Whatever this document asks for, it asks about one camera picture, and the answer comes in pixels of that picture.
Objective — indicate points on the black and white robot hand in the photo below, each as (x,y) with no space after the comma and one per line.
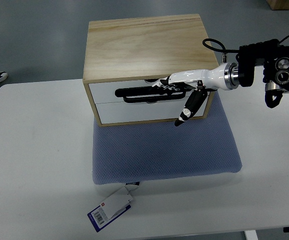
(201,80)

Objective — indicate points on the white drawer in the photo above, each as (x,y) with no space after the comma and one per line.
(122,112)
(135,91)

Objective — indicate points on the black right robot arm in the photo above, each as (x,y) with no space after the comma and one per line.
(272,55)

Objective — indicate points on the light wood drawer cabinet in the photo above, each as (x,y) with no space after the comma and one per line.
(144,48)

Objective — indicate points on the brown cardboard box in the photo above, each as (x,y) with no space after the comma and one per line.
(278,5)

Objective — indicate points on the blue grey mesh cushion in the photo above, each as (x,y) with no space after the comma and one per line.
(156,151)

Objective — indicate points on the white table leg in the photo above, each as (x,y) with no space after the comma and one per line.
(251,235)

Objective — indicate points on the white and blue paper tag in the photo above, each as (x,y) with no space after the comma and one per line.
(112,207)

